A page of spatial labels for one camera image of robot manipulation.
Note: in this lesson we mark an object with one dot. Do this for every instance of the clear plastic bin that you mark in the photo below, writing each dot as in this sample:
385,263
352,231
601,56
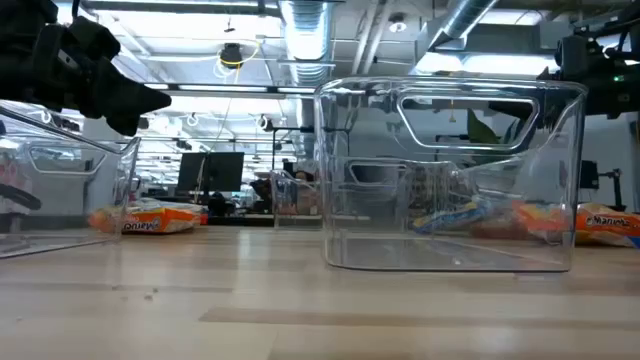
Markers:
65,160
370,125
292,200

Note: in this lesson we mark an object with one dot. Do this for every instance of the long ceiling light bar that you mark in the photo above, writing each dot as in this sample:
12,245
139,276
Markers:
225,89

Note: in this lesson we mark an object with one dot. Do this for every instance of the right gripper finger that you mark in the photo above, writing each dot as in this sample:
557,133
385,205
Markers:
525,110

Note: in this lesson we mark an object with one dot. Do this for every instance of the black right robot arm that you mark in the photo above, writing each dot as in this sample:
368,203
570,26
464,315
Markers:
627,17

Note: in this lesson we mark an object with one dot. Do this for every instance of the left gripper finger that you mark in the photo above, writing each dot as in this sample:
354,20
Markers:
127,102
127,126

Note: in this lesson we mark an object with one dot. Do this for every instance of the orange Maruchan ramen pack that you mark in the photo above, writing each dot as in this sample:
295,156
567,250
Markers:
605,224
160,221

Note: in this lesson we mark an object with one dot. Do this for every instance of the silver ceiling air duct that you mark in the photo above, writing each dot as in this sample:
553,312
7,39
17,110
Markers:
462,20
305,40

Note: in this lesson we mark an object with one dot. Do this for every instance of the black computer monitor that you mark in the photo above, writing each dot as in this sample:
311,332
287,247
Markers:
226,172
192,172

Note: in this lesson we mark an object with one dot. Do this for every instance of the black ceiling-mounted device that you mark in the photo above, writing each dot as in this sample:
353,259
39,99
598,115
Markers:
231,55

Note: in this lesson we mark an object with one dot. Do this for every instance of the blue Maruchan ramen pack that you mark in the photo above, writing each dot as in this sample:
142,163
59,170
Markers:
450,218

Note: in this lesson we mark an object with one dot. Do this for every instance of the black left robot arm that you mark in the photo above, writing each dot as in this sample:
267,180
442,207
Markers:
25,10

